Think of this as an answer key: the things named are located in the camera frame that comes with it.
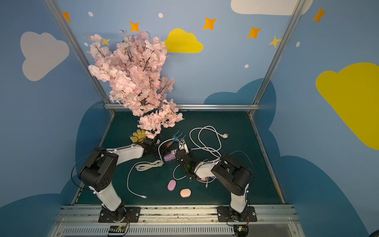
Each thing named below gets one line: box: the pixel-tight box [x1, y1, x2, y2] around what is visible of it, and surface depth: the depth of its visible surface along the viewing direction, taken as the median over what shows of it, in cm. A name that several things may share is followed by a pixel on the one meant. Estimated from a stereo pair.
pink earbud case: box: [180, 188, 191, 198], surface depth 82 cm
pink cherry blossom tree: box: [83, 30, 184, 139], surface depth 74 cm
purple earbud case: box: [167, 179, 177, 192], surface depth 84 cm
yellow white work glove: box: [129, 128, 147, 144], surface depth 109 cm
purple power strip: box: [163, 149, 178, 162], surface depth 96 cm
